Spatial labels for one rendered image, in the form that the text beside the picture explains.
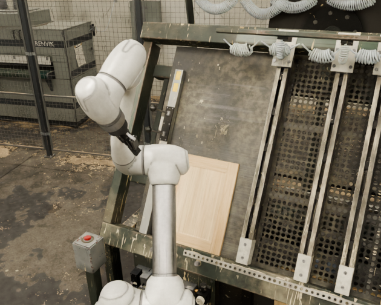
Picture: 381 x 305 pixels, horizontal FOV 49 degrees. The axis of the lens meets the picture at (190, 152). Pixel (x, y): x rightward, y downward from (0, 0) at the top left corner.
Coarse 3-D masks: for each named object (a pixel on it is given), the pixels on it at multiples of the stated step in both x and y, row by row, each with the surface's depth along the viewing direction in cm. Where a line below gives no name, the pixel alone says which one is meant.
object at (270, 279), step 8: (192, 256) 221; (200, 256) 219; (216, 264) 215; (224, 264) 213; (232, 264) 211; (240, 272) 209; (248, 272) 208; (256, 272) 206; (264, 280) 204; (272, 280) 202; (280, 280) 201; (288, 288) 199; (304, 288) 196; (320, 296) 193; (328, 296) 191; (344, 304) 188; (360, 304) 185
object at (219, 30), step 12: (288, 36) 196; (300, 36) 193; (312, 36) 190; (324, 36) 188; (336, 36) 186; (348, 36) 184; (360, 36) 181; (372, 36) 180; (240, 48) 209; (252, 48) 209; (276, 48) 201; (288, 48) 200; (312, 60) 196; (360, 60) 189
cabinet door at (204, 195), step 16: (192, 160) 232; (208, 160) 228; (192, 176) 231; (208, 176) 228; (224, 176) 224; (176, 192) 234; (192, 192) 230; (208, 192) 226; (224, 192) 222; (176, 208) 233; (192, 208) 229; (208, 208) 225; (224, 208) 221; (176, 224) 231; (192, 224) 227; (208, 224) 224; (224, 224) 220; (176, 240) 230; (192, 240) 226; (208, 240) 222
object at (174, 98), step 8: (176, 72) 242; (184, 72) 242; (176, 80) 241; (176, 96) 240; (168, 104) 241; (176, 104) 240; (176, 112) 242; (168, 136) 238; (168, 144) 240; (144, 216) 237; (144, 224) 237; (144, 232) 236
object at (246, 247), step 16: (272, 64) 212; (288, 64) 208; (288, 80) 217; (272, 96) 213; (272, 112) 213; (272, 128) 211; (272, 144) 210; (272, 160) 215; (256, 176) 211; (256, 192) 213; (256, 208) 209; (256, 224) 210; (240, 240) 210; (240, 256) 209
